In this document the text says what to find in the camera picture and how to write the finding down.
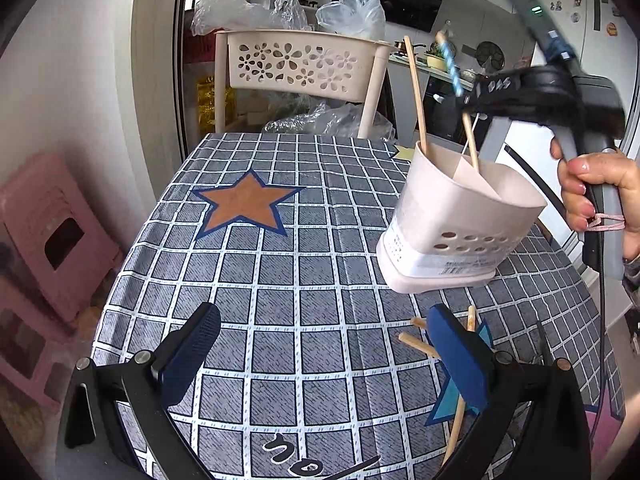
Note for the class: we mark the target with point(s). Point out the cream flower-cut basket rack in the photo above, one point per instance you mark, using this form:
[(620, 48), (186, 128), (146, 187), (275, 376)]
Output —
[(300, 62)]

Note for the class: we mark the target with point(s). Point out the pink plastic stool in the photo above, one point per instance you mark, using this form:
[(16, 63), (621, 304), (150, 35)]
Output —
[(55, 230), (25, 355)]

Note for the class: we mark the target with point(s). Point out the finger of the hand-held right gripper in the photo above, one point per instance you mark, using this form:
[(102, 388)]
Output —
[(495, 92)]

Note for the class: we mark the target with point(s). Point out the gold foil package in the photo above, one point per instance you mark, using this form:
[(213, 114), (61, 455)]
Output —
[(212, 105)]

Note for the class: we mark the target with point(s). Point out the white refrigerator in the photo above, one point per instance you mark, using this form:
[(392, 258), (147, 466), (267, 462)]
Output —
[(580, 25)]

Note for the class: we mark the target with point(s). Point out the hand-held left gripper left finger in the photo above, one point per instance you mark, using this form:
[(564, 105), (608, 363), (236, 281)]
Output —
[(192, 355)]

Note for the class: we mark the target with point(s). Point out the blue striped wooden chopstick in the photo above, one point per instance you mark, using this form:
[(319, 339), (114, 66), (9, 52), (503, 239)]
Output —
[(450, 65)]

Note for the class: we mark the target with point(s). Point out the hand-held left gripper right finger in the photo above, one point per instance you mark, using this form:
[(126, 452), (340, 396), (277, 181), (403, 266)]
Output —
[(462, 360)]

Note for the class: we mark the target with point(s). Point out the person's right hand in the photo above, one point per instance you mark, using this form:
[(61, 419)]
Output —
[(575, 195)]

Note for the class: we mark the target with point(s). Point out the black range hood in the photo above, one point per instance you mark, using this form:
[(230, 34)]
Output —
[(390, 0)]

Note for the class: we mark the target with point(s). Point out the grey checked tablecloth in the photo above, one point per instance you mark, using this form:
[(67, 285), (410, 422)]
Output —
[(300, 285)]

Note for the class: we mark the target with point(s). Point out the crumpled clear plastic bag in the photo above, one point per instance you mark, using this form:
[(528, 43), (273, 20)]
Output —
[(325, 120)]

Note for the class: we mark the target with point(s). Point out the pale pink utensil holder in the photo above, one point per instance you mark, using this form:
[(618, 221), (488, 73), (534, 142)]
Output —
[(465, 220)]

